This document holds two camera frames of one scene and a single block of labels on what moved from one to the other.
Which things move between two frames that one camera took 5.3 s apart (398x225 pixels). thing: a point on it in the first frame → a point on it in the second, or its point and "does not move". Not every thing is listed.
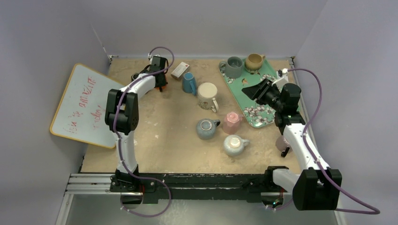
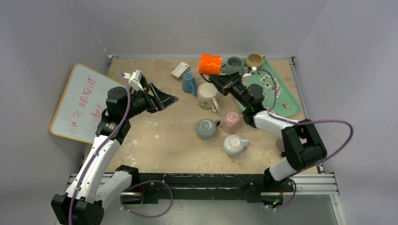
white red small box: [179, 70] does not move
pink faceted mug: [232, 123] does not move
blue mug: [189, 83] does not move
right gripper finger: [255, 92] → [231, 77]
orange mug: [163, 87] → [210, 64]
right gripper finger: [264, 100] → [221, 81]
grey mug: [233, 67] does not move
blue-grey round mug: [206, 128] does not move
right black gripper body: [264, 93] → [229, 86]
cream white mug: [206, 92] does not move
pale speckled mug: [233, 145] does not move
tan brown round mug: [253, 62] does not move
